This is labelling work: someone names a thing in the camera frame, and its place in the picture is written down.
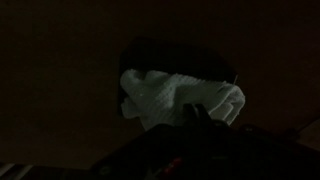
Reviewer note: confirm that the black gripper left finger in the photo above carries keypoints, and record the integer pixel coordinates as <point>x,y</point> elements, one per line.
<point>160,150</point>

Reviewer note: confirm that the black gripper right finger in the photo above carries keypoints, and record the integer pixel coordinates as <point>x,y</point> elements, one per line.
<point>253,153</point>

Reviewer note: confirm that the white waffle towel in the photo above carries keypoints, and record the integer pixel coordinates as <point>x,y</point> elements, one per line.
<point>160,96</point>

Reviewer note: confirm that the black mesh basket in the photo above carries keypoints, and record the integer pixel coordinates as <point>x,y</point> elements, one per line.
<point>173,56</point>

